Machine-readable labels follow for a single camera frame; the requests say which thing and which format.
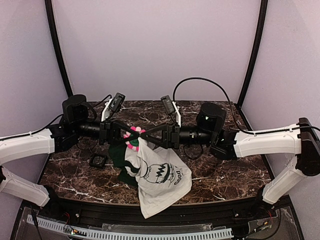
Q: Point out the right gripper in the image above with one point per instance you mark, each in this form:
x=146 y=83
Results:
x=174 y=136

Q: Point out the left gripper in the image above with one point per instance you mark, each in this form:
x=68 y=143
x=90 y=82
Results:
x=105 y=132

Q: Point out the pink flower brooch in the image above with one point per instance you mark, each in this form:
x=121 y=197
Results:
x=134 y=143

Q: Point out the white and green garment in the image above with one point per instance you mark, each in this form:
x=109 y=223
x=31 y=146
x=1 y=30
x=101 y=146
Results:
x=161 y=177

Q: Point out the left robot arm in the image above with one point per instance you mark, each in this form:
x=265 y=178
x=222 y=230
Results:
x=79 y=119

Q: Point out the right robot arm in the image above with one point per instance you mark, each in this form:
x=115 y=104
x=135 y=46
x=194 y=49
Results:
x=298 y=139

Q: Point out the black square box left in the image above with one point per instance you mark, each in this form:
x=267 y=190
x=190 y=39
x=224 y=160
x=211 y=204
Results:
x=98 y=161

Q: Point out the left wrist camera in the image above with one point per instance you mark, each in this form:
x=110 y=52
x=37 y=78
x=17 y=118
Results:
x=112 y=107

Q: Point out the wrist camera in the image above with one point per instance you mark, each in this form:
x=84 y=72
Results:
x=172 y=110
x=112 y=107

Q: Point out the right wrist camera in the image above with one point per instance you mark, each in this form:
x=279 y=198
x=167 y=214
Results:
x=172 y=110

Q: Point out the white slotted cable duct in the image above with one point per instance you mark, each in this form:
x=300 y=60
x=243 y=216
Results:
x=134 y=232

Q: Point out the left black frame post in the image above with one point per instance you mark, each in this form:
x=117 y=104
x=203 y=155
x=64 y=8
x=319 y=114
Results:
x=51 y=20

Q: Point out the black frame post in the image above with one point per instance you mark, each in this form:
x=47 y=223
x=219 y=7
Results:
x=51 y=20
x=254 y=52

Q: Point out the right black frame post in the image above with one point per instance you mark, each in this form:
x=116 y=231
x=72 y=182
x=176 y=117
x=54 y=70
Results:
x=254 y=52

